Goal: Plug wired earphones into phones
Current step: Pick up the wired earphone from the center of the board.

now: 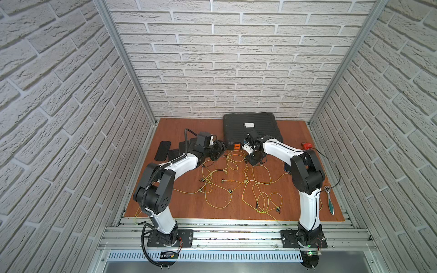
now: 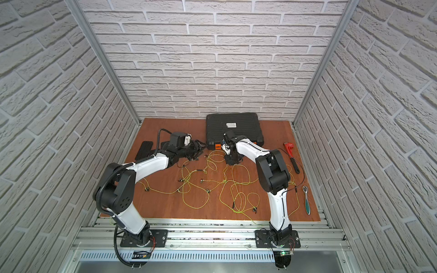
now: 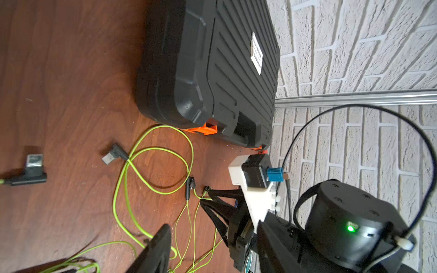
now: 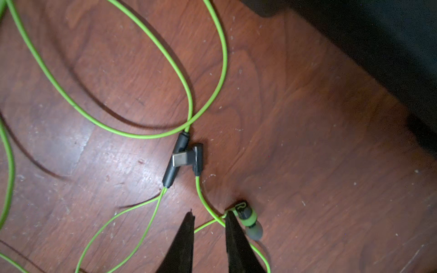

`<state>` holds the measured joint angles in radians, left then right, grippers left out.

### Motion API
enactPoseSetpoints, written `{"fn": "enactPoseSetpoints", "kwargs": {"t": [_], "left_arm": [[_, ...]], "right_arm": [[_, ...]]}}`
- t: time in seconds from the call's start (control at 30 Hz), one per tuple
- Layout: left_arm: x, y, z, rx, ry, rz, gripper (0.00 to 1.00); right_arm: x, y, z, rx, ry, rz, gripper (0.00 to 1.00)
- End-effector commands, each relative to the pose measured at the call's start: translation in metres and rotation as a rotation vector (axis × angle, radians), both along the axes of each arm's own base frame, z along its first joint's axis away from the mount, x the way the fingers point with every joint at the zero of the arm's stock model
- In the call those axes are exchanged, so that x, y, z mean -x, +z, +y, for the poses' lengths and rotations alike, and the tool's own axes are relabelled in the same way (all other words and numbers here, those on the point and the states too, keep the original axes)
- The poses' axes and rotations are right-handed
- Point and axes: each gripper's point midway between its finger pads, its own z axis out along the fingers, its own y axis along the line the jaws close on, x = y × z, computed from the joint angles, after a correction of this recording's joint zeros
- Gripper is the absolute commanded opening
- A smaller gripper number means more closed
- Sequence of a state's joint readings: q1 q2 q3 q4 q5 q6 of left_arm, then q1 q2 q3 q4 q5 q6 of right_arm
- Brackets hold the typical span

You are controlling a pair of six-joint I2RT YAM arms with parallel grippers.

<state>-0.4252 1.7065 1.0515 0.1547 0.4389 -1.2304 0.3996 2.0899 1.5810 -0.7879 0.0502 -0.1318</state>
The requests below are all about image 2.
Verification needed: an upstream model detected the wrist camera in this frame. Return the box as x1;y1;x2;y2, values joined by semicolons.
221;140;231;155
184;134;192;146

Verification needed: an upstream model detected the aluminium rail frame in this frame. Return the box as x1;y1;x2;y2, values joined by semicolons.
72;217;351;251

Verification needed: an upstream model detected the green handle ratchet wrench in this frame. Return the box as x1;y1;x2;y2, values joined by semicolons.
302;185;311;215

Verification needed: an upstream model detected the yellow-green earphone cables tangle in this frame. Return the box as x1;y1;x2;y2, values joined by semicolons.
136;149;301;226

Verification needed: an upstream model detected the red pipe wrench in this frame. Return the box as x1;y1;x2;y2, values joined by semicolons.
283;142;300;174

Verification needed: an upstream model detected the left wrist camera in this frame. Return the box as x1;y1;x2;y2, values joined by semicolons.
184;134;192;146

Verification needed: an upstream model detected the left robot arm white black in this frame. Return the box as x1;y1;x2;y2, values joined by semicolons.
93;132;207;247

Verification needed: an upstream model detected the black plastic tool case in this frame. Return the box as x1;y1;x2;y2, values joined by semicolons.
206;112;264;150

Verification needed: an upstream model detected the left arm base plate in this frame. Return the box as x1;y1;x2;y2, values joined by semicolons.
120;229;168;248

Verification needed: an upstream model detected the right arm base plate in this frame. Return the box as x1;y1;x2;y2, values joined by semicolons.
254;229;301;249

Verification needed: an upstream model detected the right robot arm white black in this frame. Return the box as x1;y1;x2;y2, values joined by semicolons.
221;131;292;246

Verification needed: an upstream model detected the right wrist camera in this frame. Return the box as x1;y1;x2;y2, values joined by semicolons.
221;140;231;155

